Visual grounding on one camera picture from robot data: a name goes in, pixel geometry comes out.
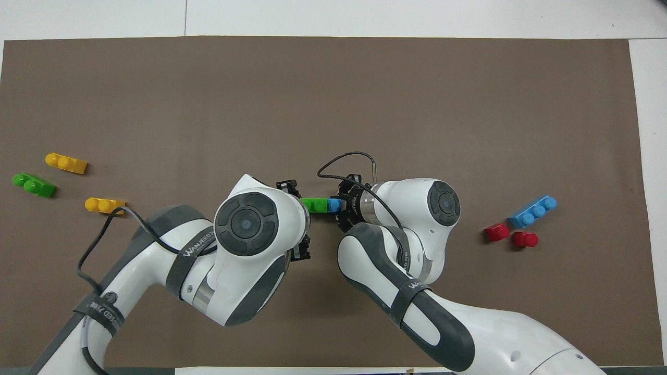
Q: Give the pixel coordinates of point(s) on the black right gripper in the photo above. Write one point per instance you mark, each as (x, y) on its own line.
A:
(353, 205)

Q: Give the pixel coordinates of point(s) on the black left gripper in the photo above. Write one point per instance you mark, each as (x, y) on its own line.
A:
(289, 188)

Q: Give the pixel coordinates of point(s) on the blue three-stud block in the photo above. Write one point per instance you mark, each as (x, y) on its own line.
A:
(532, 212)
(334, 205)

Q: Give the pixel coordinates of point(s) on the green two-stud block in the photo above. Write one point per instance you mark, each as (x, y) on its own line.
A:
(314, 205)
(34, 185)

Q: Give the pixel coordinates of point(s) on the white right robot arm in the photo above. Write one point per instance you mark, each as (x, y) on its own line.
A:
(417, 208)

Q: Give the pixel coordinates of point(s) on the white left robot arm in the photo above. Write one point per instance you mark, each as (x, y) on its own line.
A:
(245, 224)

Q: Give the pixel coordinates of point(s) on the red one-stud block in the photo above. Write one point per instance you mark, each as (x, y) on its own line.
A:
(525, 239)
(496, 232)

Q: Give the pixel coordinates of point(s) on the yellow two-stud block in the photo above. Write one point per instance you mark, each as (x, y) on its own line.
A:
(66, 163)
(105, 206)

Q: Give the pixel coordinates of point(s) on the brown paper mat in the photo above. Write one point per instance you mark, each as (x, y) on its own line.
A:
(333, 104)

